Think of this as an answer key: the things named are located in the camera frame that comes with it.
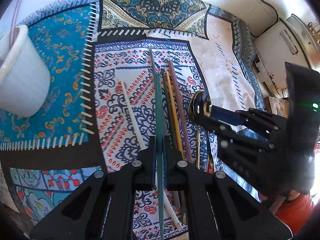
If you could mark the patterned patchwork tablecloth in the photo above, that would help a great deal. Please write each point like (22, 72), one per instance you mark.
(62, 55)

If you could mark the gold spoon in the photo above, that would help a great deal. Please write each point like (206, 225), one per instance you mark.
(198, 102)

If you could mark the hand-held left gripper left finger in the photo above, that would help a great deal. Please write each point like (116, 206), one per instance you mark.
(151, 156)

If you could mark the person's right forearm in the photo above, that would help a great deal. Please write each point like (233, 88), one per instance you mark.
(297, 210)

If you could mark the yellow chopstick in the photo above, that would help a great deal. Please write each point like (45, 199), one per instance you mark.
(172, 112)

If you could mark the white chopstick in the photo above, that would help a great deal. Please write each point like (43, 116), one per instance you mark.
(130, 110)

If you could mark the mauve chopstick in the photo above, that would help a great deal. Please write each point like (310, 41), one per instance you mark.
(178, 105)

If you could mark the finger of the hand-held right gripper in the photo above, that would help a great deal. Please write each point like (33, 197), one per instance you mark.
(225, 113)
(250, 167)

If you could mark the teal chopstick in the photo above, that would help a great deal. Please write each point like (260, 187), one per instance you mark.
(157, 105)

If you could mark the dark green chopstick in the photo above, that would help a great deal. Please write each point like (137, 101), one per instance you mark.
(167, 97)

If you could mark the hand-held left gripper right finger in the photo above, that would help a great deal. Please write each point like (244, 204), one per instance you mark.
(165, 156)

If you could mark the white round appliance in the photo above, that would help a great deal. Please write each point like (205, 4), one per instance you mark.
(275, 45)

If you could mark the white cup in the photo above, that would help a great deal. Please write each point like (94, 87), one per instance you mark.
(22, 80)

